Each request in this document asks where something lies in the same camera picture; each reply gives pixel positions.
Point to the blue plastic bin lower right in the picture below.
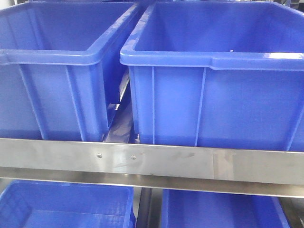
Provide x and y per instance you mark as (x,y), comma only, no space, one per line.
(196,209)

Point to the blue plastic bin upper right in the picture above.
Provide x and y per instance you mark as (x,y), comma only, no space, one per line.
(218,74)

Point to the blue plastic bin upper left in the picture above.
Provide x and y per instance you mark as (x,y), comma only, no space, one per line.
(60,70)

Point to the blue plastic bin lower left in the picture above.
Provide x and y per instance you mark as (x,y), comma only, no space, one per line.
(41,204)

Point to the steel shelf rail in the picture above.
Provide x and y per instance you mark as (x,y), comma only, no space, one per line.
(272,173)

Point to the blue plastic bin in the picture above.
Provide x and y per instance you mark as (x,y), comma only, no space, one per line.
(60,70)
(218,74)
(41,204)
(196,209)

